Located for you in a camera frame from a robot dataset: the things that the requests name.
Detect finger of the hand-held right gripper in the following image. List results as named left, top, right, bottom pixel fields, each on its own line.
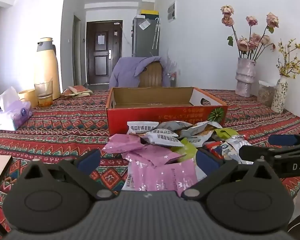
left=239, top=144, right=280, bottom=165
left=268, top=134, right=300, bottom=147

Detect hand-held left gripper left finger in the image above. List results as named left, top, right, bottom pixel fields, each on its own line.
left=21, top=149, right=117, bottom=201

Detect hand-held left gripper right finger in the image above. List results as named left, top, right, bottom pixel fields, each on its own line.
left=181, top=148, right=280, bottom=201

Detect pile of snack packets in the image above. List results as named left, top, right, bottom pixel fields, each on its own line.
left=102, top=120, right=252, bottom=193

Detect red cardboard box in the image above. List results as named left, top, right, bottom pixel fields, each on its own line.
left=106, top=87, right=228, bottom=135

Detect red patterned tablecloth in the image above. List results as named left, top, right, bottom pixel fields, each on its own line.
left=0, top=89, right=300, bottom=240

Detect small floral vase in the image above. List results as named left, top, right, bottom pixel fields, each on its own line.
left=271, top=76, right=288, bottom=113

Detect clear storage jar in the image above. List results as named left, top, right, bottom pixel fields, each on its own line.
left=258, top=80, right=277, bottom=107

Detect stack of red printed sachets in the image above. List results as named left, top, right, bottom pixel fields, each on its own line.
left=62, top=85, right=93, bottom=98

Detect pink ribbed vase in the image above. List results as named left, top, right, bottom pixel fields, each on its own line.
left=235, top=57, right=257, bottom=97

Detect yellow flower sprigs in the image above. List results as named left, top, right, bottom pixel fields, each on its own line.
left=276, top=39, right=300, bottom=79

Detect clear drinking glass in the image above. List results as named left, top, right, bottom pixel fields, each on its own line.
left=34, top=81, right=53, bottom=108

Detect purple tissue pack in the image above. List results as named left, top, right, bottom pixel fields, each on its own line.
left=0, top=86, right=33, bottom=131

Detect beige mug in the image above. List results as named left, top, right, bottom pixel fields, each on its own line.
left=18, top=89, right=39, bottom=108

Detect purple jacket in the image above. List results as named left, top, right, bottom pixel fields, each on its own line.
left=109, top=56, right=172, bottom=88

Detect dark brown entrance door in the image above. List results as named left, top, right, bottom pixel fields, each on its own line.
left=86, top=20, right=123, bottom=85

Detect wooden chair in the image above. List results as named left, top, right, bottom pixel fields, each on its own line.
left=139, top=62, right=163, bottom=88

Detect pale dried stems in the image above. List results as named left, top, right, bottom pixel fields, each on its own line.
left=164, top=52, right=179, bottom=77

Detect beige thermos jug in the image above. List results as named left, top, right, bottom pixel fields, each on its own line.
left=34, top=37, right=62, bottom=100

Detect dried pink roses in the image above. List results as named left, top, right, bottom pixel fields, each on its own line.
left=220, top=5, right=280, bottom=62

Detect interior side door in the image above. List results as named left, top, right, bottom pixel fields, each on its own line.
left=72, top=15, right=82, bottom=85

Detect grey refrigerator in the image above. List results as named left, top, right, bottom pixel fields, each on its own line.
left=132, top=17, right=160, bottom=58

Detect folded pale umbrella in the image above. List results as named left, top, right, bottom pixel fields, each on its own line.
left=152, top=17, right=162, bottom=50

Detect plain cardboard carton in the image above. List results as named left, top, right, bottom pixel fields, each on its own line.
left=141, top=0, right=155, bottom=11

